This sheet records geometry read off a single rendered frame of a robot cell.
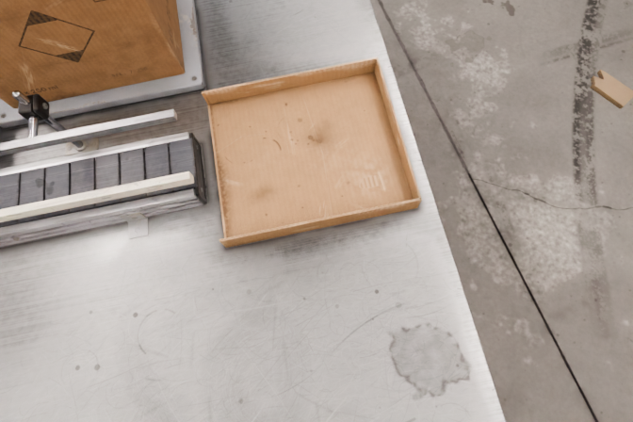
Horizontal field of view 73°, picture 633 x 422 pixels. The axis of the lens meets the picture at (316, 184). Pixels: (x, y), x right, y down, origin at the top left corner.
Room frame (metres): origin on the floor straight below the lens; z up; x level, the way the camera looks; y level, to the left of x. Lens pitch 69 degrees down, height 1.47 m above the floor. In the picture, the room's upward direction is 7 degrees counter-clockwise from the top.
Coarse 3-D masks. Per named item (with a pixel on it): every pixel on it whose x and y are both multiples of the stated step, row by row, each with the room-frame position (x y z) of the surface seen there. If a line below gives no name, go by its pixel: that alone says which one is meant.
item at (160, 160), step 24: (168, 144) 0.33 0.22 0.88; (192, 144) 0.32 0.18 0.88; (48, 168) 0.31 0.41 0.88; (72, 168) 0.31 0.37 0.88; (96, 168) 0.30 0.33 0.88; (120, 168) 0.30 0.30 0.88; (144, 168) 0.29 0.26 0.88; (168, 168) 0.29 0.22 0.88; (192, 168) 0.28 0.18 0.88; (0, 192) 0.28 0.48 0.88; (24, 192) 0.28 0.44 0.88; (48, 192) 0.27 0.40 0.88; (72, 192) 0.27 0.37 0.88; (168, 192) 0.25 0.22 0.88; (48, 216) 0.24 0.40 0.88
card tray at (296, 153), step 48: (240, 96) 0.43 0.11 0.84; (288, 96) 0.42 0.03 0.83; (336, 96) 0.41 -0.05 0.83; (384, 96) 0.38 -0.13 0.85; (240, 144) 0.34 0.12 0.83; (288, 144) 0.33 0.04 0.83; (336, 144) 0.31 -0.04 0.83; (384, 144) 0.30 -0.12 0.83; (240, 192) 0.25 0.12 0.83; (288, 192) 0.24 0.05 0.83; (336, 192) 0.23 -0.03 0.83; (384, 192) 0.22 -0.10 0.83; (240, 240) 0.17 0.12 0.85
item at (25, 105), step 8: (16, 96) 0.37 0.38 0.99; (24, 96) 0.37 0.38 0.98; (32, 96) 0.38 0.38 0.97; (40, 96) 0.38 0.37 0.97; (24, 104) 0.37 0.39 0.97; (32, 104) 0.37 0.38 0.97; (40, 104) 0.37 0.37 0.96; (48, 104) 0.38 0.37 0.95; (24, 112) 0.36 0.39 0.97; (32, 112) 0.36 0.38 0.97; (40, 112) 0.36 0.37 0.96; (48, 112) 0.37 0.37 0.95; (32, 120) 0.35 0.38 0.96; (40, 120) 0.36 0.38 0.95; (48, 120) 0.37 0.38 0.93; (32, 128) 0.34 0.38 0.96; (56, 128) 0.37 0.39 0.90; (64, 128) 0.37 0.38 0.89; (32, 136) 0.32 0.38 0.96; (80, 144) 0.37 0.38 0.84
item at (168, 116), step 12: (120, 120) 0.33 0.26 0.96; (132, 120) 0.33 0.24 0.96; (144, 120) 0.33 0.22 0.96; (156, 120) 0.32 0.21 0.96; (168, 120) 0.33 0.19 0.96; (60, 132) 0.32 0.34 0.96; (72, 132) 0.32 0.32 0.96; (84, 132) 0.32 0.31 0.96; (96, 132) 0.32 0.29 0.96; (108, 132) 0.32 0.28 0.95; (0, 144) 0.32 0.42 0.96; (12, 144) 0.31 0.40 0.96; (24, 144) 0.31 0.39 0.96; (36, 144) 0.31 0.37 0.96; (48, 144) 0.31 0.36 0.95
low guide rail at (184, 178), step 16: (176, 176) 0.26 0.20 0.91; (192, 176) 0.26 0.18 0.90; (96, 192) 0.25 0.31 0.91; (112, 192) 0.24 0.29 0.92; (128, 192) 0.24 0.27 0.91; (144, 192) 0.25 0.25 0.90; (16, 208) 0.24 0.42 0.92; (32, 208) 0.24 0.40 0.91; (48, 208) 0.24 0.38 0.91; (64, 208) 0.24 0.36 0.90
